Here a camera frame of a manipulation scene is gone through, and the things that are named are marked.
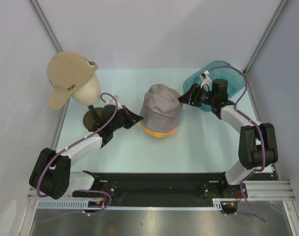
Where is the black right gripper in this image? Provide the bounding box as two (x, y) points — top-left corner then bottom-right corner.
(176, 83), (216, 108)

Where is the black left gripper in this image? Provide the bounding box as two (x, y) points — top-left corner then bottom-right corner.
(110, 105), (143, 132)

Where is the grey hat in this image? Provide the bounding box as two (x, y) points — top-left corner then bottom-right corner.
(140, 84), (184, 134)

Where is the yellow bucket hat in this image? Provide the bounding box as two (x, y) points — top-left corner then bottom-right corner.
(140, 123), (178, 138)

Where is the tan baseball cap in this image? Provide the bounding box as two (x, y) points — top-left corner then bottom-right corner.
(47, 51), (98, 110)

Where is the teal hat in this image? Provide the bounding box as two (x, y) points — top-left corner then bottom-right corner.
(177, 110), (185, 127)

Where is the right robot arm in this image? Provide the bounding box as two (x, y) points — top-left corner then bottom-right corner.
(178, 79), (278, 197)

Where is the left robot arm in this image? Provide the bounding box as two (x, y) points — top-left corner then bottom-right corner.
(29, 105), (143, 200)

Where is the cream mannequin head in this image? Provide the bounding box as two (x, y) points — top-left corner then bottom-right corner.
(72, 74), (101, 107)

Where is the teal plastic bin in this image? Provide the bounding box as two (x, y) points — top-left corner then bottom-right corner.
(183, 60), (246, 117)

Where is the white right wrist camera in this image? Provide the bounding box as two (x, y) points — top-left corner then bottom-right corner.
(199, 70), (212, 88)

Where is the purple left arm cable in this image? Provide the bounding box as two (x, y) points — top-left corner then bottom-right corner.
(36, 92), (119, 198)

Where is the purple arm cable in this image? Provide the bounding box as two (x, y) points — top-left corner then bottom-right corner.
(36, 92), (119, 198)
(205, 65), (267, 223)

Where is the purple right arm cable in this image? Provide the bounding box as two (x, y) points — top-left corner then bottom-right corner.
(205, 65), (267, 223)

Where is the white slotted cable duct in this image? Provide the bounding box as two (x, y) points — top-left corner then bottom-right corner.
(37, 198), (238, 210)

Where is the aluminium frame rail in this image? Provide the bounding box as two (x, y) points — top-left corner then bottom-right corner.
(26, 179), (295, 201)

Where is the aluminium corner rail right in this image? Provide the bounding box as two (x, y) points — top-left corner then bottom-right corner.
(244, 0), (290, 74)

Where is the aluminium corner rail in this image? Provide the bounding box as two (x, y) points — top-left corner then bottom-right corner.
(244, 0), (290, 74)
(28, 0), (63, 53)

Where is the aluminium corner rail left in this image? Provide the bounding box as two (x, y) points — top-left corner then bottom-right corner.
(28, 0), (63, 53)

